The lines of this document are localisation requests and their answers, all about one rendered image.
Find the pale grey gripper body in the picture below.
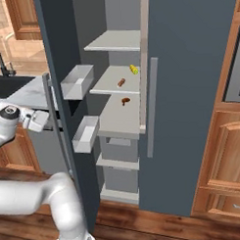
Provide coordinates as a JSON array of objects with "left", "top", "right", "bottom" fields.
[{"left": 25, "top": 109, "right": 51, "bottom": 133}]

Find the wooden base cupboard door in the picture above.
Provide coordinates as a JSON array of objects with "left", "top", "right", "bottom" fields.
[{"left": 0, "top": 122, "right": 42, "bottom": 174}]

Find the grey freezer door bin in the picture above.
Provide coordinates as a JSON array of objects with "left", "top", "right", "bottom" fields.
[
  {"left": 71, "top": 115, "right": 102, "bottom": 154},
  {"left": 59, "top": 63, "right": 96, "bottom": 102}
]

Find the grey freezer shelf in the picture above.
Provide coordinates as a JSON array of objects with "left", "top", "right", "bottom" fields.
[
  {"left": 88, "top": 64, "right": 142, "bottom": 97},
  {"left": 95, "top": 93, "right": 142, "bottom": 142},
  {"left": 82, "top": 28, "right": 142, "bottom": 55}
]

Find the dark grey freezer door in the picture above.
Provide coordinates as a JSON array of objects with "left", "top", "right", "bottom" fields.
[{"left": 32, "top": 0, "right": 104, "bottom": 236}]

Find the grey freezer drawer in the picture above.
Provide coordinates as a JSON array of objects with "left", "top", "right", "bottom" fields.
[
  {"left": 98, "top": 165, "right": 141, "bottom": 207},
  {"left": 94, "top": 135, "right": 140, "bottom": 172}
]

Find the yellow food item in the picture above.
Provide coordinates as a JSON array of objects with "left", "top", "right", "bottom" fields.
[{"left": 129, "top": 64, "right": 140, "bottom": 75}]

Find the grey freezer interior body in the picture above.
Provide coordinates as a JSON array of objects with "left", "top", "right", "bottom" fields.
[{"left": 72, "top": 0, "right": 158, "bottom": 208}]

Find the dark grey fridge door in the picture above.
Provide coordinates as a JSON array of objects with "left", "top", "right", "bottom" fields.
[{"left": 131, "top": 0, "right": 240, "bottom": 220}]

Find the grey dishwasher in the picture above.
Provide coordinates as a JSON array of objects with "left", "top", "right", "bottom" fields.
[{"left": 26, "top": 125, "right": 72, "bottom": 177}]

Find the black sink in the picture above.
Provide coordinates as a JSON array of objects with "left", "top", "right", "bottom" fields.
[{"left": 0, "top": 72, "right": 38, "bottom": 100}]

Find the black tap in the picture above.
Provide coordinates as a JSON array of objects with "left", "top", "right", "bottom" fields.
[{"left": 0, "top": 40, "right": 18, "bottom": 78}]

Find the tall wooden cupboard unit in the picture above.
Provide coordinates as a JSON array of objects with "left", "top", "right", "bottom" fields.
[{"left": 183, "top": 0, "right": 240, "bottom": 227}]

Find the grey built-in oven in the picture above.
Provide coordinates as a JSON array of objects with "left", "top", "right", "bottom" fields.
[{"left": 220, "top": 31, "right": 240, "bottom": 105}]

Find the wooden drawer front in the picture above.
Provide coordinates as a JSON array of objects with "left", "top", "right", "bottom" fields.
[{"left": 192, "top": 185, "right": 240, "bottom": 222}]

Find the grey freezer door handle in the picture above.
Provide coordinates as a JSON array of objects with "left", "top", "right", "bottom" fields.
[{"left": 41, "top": 71, "right": 75, "bottom": 178}]

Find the wooden wall cupboard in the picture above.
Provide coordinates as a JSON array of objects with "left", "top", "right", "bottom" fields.
[{"left": 4, "top": 0, "right": 44, "bottom": 43}]

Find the grey fridge door handle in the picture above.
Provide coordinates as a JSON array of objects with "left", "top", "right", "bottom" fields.
[{"left": 142, "top": 57, "right": 163, "bottom": 160}]

